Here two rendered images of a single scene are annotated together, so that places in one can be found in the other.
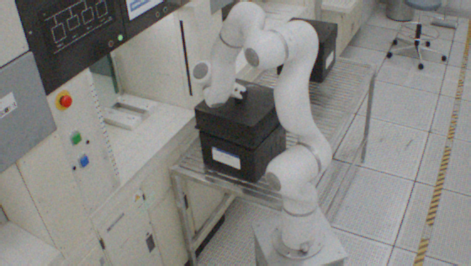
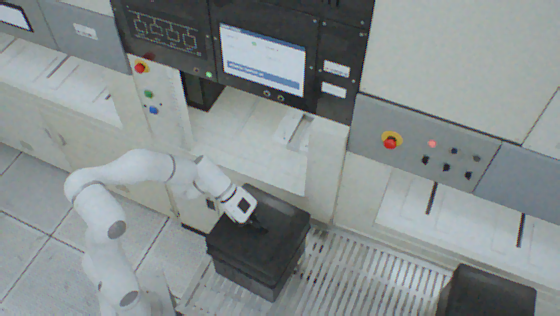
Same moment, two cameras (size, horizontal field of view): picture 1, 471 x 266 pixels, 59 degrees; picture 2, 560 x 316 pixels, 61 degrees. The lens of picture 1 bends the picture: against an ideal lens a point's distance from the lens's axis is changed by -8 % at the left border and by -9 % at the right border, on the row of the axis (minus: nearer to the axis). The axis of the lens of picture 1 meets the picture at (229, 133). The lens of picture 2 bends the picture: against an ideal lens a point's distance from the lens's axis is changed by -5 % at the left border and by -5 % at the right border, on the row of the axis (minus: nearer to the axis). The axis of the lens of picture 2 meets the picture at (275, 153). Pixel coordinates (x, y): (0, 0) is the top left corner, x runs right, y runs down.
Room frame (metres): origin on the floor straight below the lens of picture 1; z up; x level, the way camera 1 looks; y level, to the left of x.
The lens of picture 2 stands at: (1.51, -0.89, 2.66)
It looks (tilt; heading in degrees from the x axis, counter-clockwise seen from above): 54 degrees down; 82
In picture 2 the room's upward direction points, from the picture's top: straight up
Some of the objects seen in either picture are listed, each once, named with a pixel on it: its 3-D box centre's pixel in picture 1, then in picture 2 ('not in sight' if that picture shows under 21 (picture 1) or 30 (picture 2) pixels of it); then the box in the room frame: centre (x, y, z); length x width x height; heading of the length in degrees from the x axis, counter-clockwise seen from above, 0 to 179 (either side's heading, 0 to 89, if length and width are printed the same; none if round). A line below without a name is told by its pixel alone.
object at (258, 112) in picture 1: (241, 107); (258, 231); (1.57, -0.06, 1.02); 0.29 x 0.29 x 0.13; 52
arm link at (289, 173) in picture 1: (293, 183); (110, 276); (1.04, -0.19, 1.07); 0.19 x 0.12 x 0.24; 126
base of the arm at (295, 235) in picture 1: (299, 222); (131, 303); (1.06, -0.21, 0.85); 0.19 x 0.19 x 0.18
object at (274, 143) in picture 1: (244, 140); (259, 251); (1.57, -0.06, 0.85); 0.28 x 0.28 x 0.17; 52
